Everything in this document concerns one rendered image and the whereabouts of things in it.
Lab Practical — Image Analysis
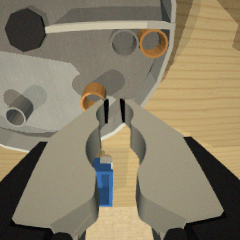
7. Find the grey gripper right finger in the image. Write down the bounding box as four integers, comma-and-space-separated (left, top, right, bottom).
120, 97, 240, 240

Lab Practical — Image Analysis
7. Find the bronze bushing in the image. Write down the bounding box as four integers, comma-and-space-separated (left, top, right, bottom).
80, 82, 106, 111
137, 29, 168, 58

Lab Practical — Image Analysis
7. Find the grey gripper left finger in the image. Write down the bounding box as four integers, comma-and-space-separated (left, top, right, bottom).
0, 98, 109, 240

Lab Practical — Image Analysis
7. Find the grey metal sleeve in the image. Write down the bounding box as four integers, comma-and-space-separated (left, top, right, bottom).
4, 97, 34, 127
110, 29, 139, 58

